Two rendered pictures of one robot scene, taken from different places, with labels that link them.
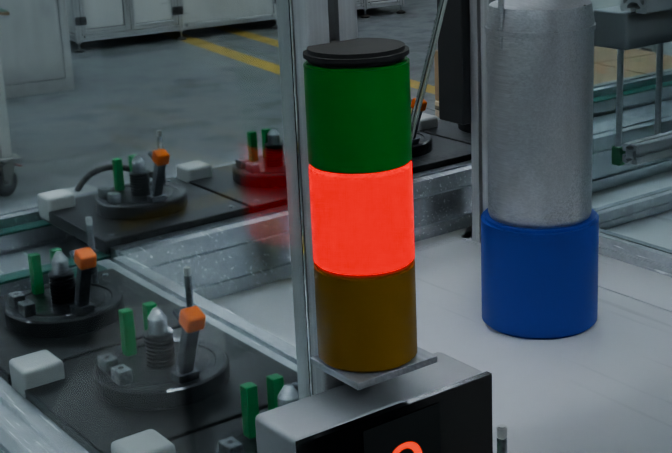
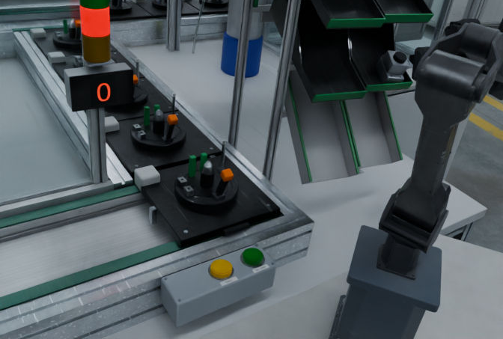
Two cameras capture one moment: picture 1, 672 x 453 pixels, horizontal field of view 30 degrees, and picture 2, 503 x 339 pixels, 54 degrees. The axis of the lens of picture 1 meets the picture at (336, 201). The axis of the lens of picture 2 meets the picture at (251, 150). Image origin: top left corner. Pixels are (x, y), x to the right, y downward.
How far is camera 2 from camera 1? 0.43 m
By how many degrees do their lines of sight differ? 15
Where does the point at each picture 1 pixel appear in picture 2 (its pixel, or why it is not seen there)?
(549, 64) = not seen: outside the picture
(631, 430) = (247, 108)
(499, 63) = not seen: outside the picture
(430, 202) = (220, 25)
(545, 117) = not seen: hidden behind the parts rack
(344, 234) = (86, 24)
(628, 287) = (275, 65)
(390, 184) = (98, 13)
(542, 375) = (230, 87)
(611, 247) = (276, 51)
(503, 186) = (230, 22)
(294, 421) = (72, 72)
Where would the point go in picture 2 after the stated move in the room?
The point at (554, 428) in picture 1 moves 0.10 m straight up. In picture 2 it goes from (224, 103) to (226, 77)
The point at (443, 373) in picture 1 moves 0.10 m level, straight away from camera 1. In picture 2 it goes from (120, 67) to (136, 50)
